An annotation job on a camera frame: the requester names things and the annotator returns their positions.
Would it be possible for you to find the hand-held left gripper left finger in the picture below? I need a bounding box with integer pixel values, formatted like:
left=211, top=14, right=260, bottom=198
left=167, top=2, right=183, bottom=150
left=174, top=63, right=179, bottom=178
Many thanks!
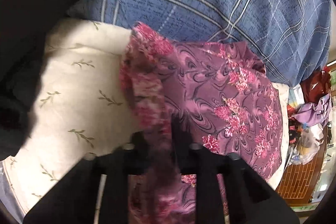
left=23, top=132, right=151, bottom=224

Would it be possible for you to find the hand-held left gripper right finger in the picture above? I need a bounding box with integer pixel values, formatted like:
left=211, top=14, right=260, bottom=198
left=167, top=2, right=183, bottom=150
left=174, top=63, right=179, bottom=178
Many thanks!
left=171, top=116, right=300, bottom=224

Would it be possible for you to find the purple floral long-sleeve shirt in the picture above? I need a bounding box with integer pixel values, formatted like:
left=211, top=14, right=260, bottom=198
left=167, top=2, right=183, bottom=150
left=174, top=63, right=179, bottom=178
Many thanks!
left=119, top=21, right=284, bottom=224

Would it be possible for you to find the clear plastic bag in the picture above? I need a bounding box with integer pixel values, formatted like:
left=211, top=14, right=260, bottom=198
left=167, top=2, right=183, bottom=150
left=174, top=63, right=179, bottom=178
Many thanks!
left=288, top=127, right=324, bottom=166

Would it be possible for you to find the white and blue box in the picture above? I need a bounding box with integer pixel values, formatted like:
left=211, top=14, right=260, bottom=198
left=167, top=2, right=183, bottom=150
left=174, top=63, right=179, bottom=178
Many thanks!
left=287, top=86, right=305, bottom=110

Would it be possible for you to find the light purple cloth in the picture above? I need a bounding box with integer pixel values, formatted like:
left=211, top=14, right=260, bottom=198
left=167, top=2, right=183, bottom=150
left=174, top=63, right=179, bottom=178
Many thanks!
left=291, top=95, right=333, bottom=128

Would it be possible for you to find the dark red plastic bag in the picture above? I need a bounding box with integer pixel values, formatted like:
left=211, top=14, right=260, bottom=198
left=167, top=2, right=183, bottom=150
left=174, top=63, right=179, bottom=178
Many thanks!
left=300, top=69, right=332, bottom=104

